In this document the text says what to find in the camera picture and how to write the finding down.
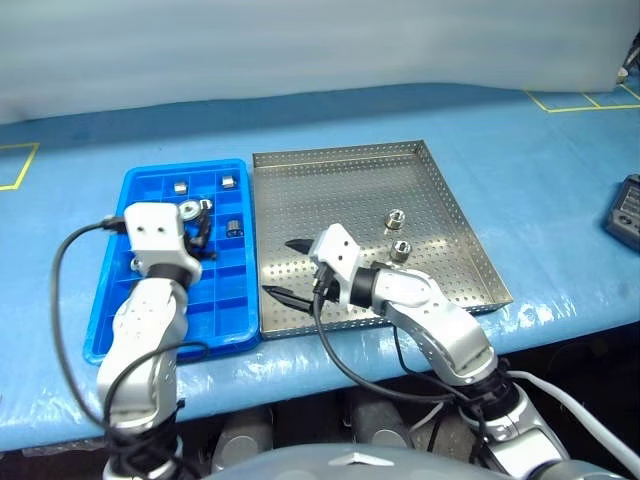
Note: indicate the silver robot torso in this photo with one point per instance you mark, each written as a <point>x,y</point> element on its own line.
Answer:
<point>350,462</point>

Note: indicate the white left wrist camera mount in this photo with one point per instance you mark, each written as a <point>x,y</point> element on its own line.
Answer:
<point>152,235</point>

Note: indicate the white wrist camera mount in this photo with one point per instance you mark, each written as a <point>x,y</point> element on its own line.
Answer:
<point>152,235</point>
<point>337,250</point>

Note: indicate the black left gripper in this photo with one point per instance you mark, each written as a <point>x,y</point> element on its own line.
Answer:
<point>192,242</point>

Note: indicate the metal nut upper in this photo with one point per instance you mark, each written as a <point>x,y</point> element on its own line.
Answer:
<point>394,220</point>

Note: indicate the metal nut lower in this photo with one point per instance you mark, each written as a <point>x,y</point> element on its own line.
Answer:
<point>400,248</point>

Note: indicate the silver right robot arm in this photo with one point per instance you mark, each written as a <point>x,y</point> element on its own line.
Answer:
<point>440,320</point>

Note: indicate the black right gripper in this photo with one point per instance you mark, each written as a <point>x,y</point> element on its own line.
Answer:
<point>330,291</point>

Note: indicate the dark grey electronic device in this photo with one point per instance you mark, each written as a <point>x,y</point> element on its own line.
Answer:
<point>626,212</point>

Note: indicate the white foam backdrop board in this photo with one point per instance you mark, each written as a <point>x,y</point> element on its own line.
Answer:
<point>300,50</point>

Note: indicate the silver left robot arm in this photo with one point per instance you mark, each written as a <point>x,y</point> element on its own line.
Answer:
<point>150,325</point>

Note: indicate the perforated steel tray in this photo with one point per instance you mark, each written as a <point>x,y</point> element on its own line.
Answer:
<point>325,200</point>

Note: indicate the blue plastic compartment tray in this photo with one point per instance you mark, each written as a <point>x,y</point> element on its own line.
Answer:
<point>230,300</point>

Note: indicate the metal nut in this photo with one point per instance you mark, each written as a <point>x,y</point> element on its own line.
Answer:
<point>400,248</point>
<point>394,220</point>

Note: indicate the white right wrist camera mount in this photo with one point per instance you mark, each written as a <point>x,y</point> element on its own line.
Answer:
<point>337,250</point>

